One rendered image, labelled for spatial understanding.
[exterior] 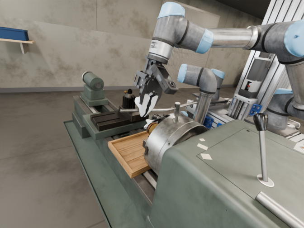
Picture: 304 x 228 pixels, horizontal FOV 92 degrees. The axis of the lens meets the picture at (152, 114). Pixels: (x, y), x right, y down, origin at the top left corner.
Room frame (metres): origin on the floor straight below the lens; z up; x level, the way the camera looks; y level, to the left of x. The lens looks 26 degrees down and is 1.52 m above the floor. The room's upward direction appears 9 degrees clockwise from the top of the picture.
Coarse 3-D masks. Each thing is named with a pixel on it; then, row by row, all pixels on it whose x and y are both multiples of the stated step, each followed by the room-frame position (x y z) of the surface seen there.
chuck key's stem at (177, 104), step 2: (176, 102) 0.57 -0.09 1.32; (178, 102) 0.57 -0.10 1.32; (176, 104) 0.56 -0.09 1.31; (178, 104) 0.56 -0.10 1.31; (176, 106) 0.56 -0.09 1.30; (178, 106) 0.56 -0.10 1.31; (176, 108) 0.56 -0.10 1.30; (178, 108) 0.56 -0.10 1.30; (176, 110) 0.56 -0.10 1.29; (178, 110) 0.56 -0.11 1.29; (174, 112) 0.57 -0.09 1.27; (176, 112) 0.56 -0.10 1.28; (178, 112) 0.56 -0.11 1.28; (174, 114) 0.57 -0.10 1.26; (176, 114) 0.56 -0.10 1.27; (178, 114) 0.57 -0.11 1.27; (176, 116) 0.57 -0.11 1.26; (178, 116) 0.57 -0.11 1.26; (176, 118) 0.57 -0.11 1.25; (176, 120) 0.57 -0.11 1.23
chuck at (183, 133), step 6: (186, 126) 0.53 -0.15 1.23; (192, 126) 0.54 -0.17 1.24; (198, 126) 0.56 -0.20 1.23; (204, 126) 0.60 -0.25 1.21; (180, 132) 0.50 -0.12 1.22; (186, 132) 0.51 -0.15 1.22; (192, 132) 0.53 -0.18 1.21; (198, 132) 0.57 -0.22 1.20; (174, 138) 0.48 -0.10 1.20; (180, 138) 0.49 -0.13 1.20; (186, 138) 0.51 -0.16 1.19; (168, 144) 0.48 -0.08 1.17; (174, 144) 0.47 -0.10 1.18; (162, 150) 0.47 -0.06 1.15; (156, 168) 0.46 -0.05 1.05
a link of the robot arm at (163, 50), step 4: (152, 40) 0.52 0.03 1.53; (156, 40) 0.51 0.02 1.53; (152, 44) 0.50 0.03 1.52; (156, 44) 0.50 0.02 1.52; (160, 44) 0.50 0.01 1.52; (164, 44) 0.50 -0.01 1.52; (168, 44) 0.50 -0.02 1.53; (152, 48) 0.50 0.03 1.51; (156, 48) 0.50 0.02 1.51; (160, 48) 0.50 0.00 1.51; (164, 48) 0.50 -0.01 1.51; (168, 48) 0.50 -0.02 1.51; (172, 48) 0.52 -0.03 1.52; (152, 52) 0.50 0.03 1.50; (156, 52) 0.49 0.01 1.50; (160, 52) 0.49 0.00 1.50; (164, 52) 0.50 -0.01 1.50; (168, 52) 0.50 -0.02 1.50; (160, 56) 0.50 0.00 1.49; (164, 56) 0.50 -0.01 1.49; (168, 56) 0.51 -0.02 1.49
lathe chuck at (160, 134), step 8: (168, 120) 0.58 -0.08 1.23; (184, 120) 0.58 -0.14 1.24; (192, 120) 0.60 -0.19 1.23; (160, 128) 0.55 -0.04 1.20; (168, 128) 0.53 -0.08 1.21; (176, 128) 0.53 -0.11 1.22; (152, 136) 0.53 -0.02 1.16; (160, 136) 0.52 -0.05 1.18; (168, 136) 0.50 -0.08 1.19; (152, 144) 0.51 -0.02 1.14; (160, 144) 0.49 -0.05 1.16; (144, 152) 0.53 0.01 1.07; (152, 152) 0.49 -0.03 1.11; (152, 160) 0.48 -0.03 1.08; (152, 168) 0.49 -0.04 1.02
